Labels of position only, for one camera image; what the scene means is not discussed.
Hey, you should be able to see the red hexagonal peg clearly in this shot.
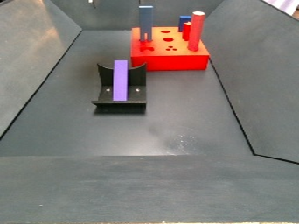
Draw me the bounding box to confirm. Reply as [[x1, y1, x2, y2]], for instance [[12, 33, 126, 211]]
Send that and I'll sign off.
[[188, 11, 205, 52]]

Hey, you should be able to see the purple rectangular block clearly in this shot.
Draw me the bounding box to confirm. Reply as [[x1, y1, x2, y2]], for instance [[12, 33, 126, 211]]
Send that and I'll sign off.
[[113, 60, 126, 101]]

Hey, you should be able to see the red star peg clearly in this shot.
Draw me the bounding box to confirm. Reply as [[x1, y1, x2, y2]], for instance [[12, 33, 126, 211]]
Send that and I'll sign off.
[[181, 22, 192, 41]]

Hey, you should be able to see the dark blue rounded block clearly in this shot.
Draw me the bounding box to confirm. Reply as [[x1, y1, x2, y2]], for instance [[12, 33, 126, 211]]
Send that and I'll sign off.
[[178, 16, 192, 32]]

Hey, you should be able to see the red shape-sorter board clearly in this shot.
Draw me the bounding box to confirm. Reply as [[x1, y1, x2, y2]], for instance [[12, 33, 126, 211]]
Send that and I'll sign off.
[[130, 27, 209, 71]]

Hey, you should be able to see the black curved fixture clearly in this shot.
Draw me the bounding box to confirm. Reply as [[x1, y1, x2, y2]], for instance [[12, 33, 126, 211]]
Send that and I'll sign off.
[[92, 62, 145, 106]]

